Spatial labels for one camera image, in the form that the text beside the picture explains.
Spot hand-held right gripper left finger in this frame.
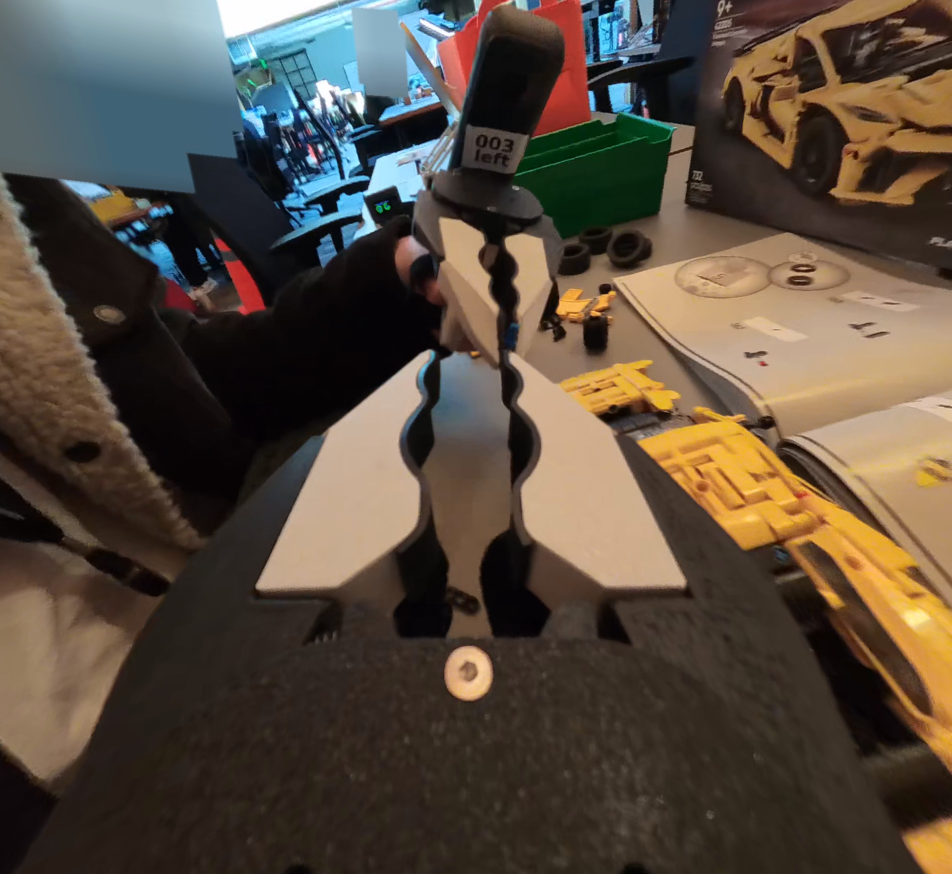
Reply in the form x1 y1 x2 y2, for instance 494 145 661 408
255 352 453 638

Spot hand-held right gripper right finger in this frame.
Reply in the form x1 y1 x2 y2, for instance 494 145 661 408
479 352 689 638

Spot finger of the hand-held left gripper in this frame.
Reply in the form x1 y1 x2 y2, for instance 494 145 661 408
506 231 556 358
439 218 514 368

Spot green plastic bin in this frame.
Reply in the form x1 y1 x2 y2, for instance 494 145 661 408
513 111 676 239

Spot person's left forearm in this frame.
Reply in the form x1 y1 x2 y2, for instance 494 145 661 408
182 215 447 443

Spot person's left hand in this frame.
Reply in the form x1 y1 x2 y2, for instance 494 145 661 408
393 234 477 356

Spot pile of yellow black pieces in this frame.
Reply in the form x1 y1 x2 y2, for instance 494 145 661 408
539 282 618 354

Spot red plastic bin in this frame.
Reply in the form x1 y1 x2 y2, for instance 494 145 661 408
437 0 594 138

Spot black device green display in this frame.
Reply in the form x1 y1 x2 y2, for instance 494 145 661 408
363 189 405 229

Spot yellow toy car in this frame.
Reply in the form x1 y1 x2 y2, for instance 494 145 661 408
559 361 952 874

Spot black armchair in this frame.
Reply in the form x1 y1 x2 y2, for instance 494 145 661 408
269 175 373 272

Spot instruction booklet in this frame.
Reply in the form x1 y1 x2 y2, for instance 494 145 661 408
613 233 952 592

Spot toy car set box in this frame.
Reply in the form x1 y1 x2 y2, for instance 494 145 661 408
684 0 952 272

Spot person's fleece-lined jacket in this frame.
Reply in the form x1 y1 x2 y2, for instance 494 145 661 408
0 175 257 793

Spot black lanyard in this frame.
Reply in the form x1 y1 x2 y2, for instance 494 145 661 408
0 509 172 596

